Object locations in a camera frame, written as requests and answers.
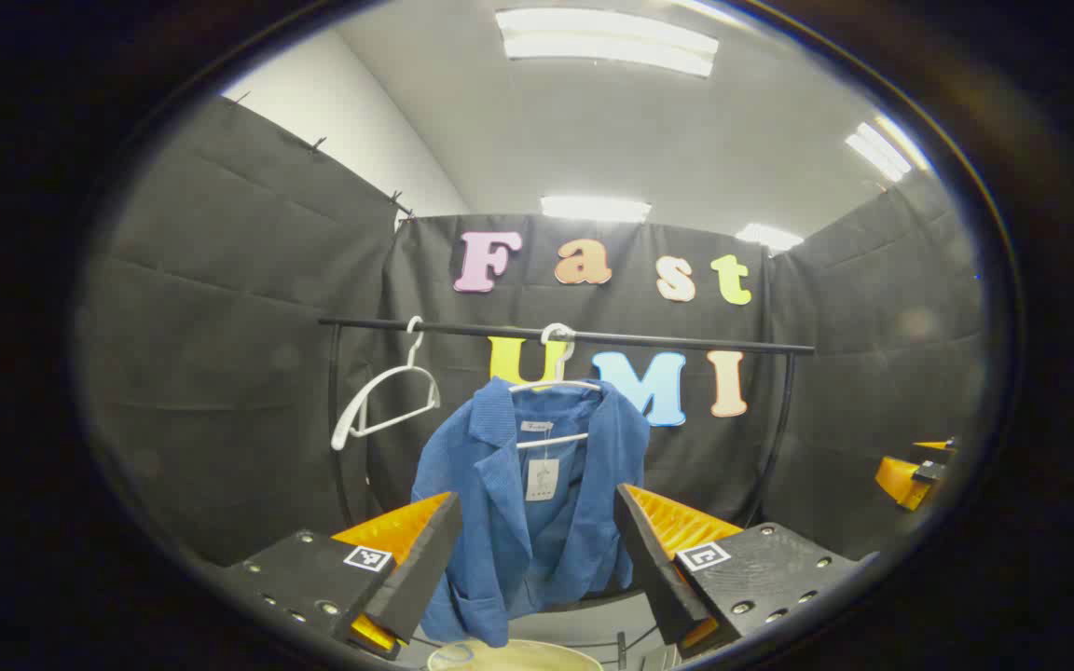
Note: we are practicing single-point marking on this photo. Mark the black clothes rack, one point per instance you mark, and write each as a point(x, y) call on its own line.
point(686, 341)

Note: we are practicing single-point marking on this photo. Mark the cream laundry hamper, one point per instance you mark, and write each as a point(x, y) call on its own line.
point(518, 658)

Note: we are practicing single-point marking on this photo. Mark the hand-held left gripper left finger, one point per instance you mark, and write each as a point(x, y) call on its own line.
point(425, 568)

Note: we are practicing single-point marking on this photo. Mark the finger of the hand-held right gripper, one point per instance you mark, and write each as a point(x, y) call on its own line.
point(899, 477)

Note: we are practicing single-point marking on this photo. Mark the white plastic hanger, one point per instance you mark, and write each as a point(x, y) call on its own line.
point(378, 384)
point(556, 383)

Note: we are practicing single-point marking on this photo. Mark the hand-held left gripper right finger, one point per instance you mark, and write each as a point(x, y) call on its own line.
point(654, 568)

